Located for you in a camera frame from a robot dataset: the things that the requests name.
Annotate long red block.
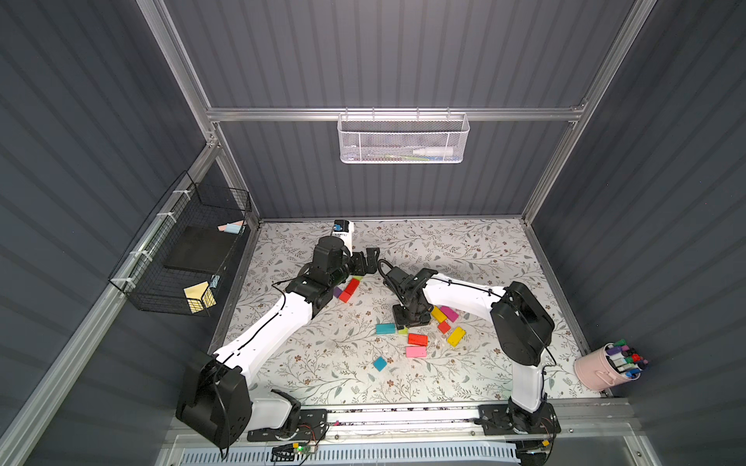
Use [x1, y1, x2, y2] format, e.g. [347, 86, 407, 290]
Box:
[344, 277, 361, 295]

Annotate teal rectangular block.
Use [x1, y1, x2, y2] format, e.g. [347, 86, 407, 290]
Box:
[376, 323, 397, 335]

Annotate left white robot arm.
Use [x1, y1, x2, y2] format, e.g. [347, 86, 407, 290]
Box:
[175, 219, 380, 454]

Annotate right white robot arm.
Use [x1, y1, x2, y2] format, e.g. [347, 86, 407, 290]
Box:
[377, 259, 556, 421]

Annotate pastel eraser blocks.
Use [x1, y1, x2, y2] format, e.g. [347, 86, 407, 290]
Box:
[218, 221, 245, 234]

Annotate yellow block upper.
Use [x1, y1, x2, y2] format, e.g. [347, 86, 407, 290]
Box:
[431, 307, 447, 323]

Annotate yellow block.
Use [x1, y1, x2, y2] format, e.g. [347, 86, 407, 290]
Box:
[447, 327, 466, 348]
[431, 307, 447, 323]

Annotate magenta block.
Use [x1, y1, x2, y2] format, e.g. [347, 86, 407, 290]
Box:
[440, 306, 458, 322]

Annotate red block centre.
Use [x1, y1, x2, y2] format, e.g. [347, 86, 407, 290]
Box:
[407, 333, 429, 347]

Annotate pink block bottom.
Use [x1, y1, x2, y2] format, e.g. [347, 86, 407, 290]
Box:
[405, 346, 427, 358]

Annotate yellow block lower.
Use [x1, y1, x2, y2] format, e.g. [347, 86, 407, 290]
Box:
[447, 327, 466, 348]

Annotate small teal cube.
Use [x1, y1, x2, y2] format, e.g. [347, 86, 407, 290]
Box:
[373, 356, 388, 372]

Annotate black pad in basket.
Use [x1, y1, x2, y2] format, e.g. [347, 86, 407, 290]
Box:
[164, 226, 238, 273]

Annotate yellow sticky note pad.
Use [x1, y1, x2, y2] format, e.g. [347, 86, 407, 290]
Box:
[184, 282, 217, 314]

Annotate white bottle in basket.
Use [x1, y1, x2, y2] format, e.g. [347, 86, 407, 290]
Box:
[413, 147, 454, 159]

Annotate pink marker cup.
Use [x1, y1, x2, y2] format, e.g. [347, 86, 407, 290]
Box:
[574, 339, 650, 391]

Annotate white wire mesh basket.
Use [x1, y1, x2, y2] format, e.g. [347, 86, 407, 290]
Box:
[337, 112, 470, 164]

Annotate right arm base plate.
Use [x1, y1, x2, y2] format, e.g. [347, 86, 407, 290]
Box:
[473, 401, 561, 437]

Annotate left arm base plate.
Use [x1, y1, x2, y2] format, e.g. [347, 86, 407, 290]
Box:
[246, 409, 328, 443]

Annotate black wire basket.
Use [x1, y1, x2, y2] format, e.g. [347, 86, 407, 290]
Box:
[109, 173, 253, 316]

